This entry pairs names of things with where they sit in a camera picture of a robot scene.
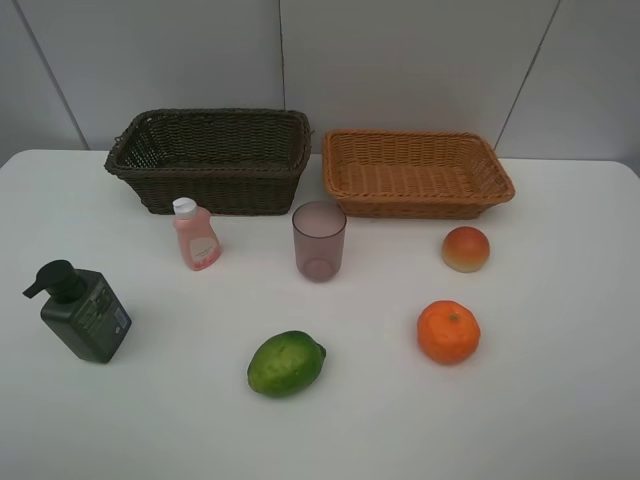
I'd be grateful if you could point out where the translucent purple plastic cup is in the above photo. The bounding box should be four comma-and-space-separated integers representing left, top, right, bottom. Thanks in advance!
292, 201, 347, 282

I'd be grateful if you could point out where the green lime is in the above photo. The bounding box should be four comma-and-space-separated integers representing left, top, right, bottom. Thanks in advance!
247, 330, 327, 398

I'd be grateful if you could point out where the pink bottle white cap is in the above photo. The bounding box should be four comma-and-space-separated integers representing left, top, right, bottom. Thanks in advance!
172, 197, 222, 271

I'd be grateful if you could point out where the red yellow apple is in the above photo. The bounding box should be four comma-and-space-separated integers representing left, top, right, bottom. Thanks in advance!
441, 226, 491, 273

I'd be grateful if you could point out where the orange mandarin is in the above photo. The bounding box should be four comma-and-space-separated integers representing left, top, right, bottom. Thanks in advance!
416, 300, 481, 366

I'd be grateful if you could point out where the dark green pump bottle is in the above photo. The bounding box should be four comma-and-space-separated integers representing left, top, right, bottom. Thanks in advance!
23, 259, 132, 364

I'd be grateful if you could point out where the light brown wicker basket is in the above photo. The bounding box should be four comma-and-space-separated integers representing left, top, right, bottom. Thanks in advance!
322, 129, 515, 220

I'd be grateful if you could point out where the dark brown wicker basket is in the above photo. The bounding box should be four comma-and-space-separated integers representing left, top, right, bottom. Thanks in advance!
105, 108, 312, 216

